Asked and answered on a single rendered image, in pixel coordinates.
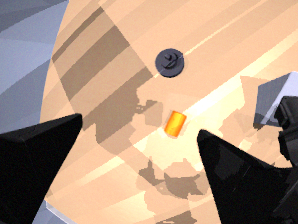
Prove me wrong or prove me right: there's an orange knob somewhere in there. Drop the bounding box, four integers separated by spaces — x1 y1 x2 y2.
164 111 188 136

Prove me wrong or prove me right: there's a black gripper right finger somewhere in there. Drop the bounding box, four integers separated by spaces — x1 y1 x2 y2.
197 128 298 224

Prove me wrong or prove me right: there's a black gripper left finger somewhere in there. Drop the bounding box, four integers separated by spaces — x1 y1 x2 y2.
0 113 84 224

